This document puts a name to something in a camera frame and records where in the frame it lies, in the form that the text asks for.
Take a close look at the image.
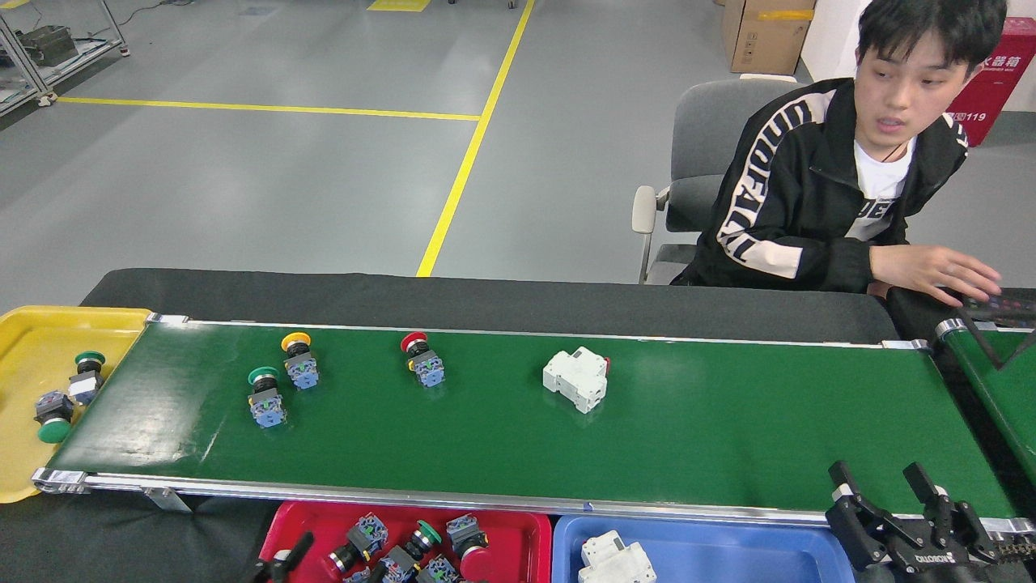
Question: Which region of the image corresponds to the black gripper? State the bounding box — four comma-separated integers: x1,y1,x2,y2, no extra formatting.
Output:
826,462,1000,583

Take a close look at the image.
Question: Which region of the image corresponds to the grey metal case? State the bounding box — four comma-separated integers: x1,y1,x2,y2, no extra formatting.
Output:
18,24,80,68

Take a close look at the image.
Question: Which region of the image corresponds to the person's right hand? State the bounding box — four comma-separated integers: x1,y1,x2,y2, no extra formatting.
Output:
870,243,1003,307

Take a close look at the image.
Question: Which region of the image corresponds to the long green conveyor belt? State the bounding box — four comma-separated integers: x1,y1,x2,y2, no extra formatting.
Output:
32,314,1036,539

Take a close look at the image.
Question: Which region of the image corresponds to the person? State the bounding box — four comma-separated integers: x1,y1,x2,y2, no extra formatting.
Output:
672,0,1008,294

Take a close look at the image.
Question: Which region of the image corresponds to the red plastic bin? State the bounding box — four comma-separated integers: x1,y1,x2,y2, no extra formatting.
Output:
259,500,554,583

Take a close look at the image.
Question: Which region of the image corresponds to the white circuit breaker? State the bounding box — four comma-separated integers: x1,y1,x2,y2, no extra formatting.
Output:
541,346,612,415
578,530,657,583

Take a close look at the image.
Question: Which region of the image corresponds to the grey office chair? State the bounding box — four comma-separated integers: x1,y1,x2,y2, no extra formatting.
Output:
631,74,800,286

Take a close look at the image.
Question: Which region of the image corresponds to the green feeder conveyor belt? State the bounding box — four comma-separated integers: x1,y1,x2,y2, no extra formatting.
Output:
936,318,1036,487

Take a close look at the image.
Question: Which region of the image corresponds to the yellow plastic tray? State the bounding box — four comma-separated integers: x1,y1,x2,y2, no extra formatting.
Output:
0,305,152,504

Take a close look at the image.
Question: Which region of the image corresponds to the yellow push button switch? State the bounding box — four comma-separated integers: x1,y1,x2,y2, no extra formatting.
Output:
280,331,320,391

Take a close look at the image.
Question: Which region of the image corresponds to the blue plastic bin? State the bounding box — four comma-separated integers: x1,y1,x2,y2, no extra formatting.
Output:
552,514,856,583

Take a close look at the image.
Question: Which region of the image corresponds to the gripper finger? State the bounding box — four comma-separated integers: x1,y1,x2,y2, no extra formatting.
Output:
251,530,315,583

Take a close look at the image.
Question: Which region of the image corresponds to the brown cardboard box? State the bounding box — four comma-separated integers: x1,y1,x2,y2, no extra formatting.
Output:
720,0,817,75

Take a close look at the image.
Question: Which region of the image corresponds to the silver metal rack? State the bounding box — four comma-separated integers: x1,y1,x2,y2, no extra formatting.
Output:
0,0,130,118

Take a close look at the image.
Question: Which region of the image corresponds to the red fire extinguisher box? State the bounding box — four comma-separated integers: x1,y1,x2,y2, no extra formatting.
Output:
945,16,1036,148

